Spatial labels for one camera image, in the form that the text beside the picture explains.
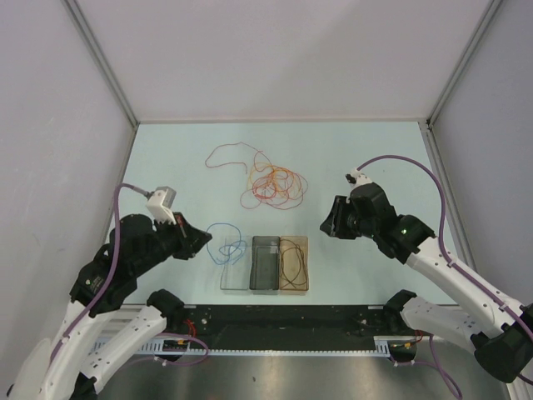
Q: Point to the aluminium corner post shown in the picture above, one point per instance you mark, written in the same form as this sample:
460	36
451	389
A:
94	48
481	29

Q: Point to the amber plastic bin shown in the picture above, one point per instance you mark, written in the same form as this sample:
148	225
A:
293	265

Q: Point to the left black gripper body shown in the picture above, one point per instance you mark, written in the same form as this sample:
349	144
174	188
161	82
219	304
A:
175	239

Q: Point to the dark grey plastic bin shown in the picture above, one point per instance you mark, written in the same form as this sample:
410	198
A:
265	263

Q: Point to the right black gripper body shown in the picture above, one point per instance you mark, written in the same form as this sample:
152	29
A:
346	222

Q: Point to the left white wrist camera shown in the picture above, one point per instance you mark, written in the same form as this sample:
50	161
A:
159	205

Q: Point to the clear plastic bin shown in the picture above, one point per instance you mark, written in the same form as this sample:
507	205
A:
237	263

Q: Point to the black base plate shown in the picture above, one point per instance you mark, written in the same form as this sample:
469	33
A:
289	328

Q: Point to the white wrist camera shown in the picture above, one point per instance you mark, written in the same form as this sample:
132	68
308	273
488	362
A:
159	205
357	178

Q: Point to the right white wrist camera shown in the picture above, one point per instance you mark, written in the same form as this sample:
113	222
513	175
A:
357	178

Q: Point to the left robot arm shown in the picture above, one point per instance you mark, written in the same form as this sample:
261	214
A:
68	367

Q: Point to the right aluminium corner post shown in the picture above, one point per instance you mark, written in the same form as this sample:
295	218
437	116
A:
481	29

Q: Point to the left aluminium corner post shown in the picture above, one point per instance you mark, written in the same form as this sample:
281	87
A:
94	48

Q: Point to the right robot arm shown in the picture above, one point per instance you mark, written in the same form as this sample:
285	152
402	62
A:
495	328

